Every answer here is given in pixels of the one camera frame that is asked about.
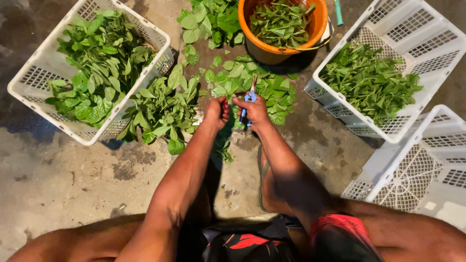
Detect orange plastic bucket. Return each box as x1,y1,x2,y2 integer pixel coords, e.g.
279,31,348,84
238,0,333,66

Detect person's left hand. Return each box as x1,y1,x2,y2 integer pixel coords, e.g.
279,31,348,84
203,96,231,132

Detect teal tool handle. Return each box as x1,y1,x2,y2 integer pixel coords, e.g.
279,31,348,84
334,0,344,27

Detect person's leg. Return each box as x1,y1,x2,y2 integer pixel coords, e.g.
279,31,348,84
257,146,466,262
7,213,147,262

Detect pile of leafy stems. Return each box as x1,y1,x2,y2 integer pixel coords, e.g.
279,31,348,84
116,64,204,156

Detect person's left leg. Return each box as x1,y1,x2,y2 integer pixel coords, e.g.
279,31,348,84
7,213,147,262

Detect black and red shorts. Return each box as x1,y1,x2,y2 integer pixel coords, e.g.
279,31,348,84
201,214,384,262

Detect empty white plastic crate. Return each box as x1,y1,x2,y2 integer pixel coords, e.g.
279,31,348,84
341,104,466,233

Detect white plastic crate with cut greens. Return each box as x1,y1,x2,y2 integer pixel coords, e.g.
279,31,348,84
303,0,466,144

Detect trimmed green stems in bucket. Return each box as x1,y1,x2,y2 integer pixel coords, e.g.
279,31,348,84
249,0,316,49

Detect heap of cut greens in crate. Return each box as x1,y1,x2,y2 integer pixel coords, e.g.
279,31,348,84
318,42,424,127

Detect green leafy stem bundle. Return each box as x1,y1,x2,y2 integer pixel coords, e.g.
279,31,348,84
211,99,235,165

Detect pile of loose green leaves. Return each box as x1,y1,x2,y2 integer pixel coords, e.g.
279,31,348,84
198,54,298,129

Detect person's right leg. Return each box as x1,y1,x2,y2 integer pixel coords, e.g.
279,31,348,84
257,146,466,262

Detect heap of leafy stems in crate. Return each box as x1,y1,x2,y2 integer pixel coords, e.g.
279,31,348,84
45,9,157,129

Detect white plastic crate with tall leafy stems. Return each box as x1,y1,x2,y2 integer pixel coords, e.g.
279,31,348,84
7,0,175,146

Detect person's right hand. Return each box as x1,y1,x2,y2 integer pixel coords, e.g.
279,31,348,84
232,93,272,132

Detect blue handled garden shears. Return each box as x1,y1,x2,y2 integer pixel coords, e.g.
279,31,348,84
238,75,259,127

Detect heap of broad green leaves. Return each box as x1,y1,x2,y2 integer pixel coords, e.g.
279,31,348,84
176,0,246,67

